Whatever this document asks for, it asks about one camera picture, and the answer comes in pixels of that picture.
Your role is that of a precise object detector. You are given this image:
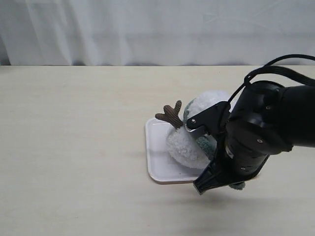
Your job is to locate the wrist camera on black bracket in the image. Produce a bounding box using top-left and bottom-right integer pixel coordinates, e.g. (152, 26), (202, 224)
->
(185, 101), (231, 138)

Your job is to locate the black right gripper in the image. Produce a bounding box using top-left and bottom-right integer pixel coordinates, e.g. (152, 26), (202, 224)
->
(193, 114), (278, 195)

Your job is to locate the white backdrop curtain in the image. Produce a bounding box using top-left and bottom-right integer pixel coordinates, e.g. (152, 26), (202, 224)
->
(0, 0), (315, 66)

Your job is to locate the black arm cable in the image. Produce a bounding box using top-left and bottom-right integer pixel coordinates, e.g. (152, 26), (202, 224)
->
(219, 54), (315, 138)

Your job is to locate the white plastic tray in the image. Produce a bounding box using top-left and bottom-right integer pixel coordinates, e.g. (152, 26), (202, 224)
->
(145, 118), (202, 184)

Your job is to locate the green fleece scarf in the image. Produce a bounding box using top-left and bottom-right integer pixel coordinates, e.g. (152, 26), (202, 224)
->
(183, 98), (246, 192)

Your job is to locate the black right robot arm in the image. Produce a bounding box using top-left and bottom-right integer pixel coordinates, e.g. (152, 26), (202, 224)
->
(186, 81), (315, 194)

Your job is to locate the white plush snowman toy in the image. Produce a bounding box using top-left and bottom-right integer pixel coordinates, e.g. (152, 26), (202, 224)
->
(155, 90), (230, 170)

